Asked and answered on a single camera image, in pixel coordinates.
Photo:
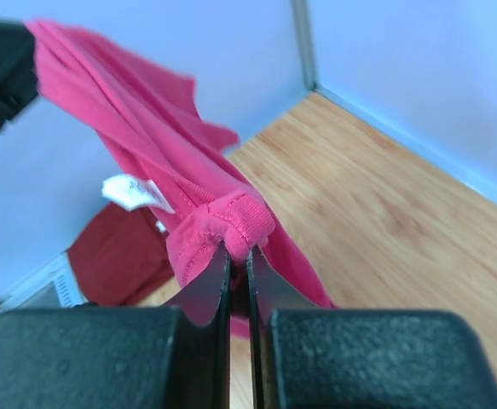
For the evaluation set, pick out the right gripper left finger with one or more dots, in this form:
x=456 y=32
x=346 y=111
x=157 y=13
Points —
x=172 y=356

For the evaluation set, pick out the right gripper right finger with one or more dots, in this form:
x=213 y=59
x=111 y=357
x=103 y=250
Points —
x=304 y=356

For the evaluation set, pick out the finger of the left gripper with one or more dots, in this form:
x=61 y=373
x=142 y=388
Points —
x=18 y=80

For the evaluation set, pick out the pink t-shirt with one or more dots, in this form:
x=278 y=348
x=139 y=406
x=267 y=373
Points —
x=146 y=117

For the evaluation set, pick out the dark red folded t-shirt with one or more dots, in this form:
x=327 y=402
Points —
x=120 y=257

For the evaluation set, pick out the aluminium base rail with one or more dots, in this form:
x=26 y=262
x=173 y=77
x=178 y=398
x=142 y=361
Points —
x=53 y=285

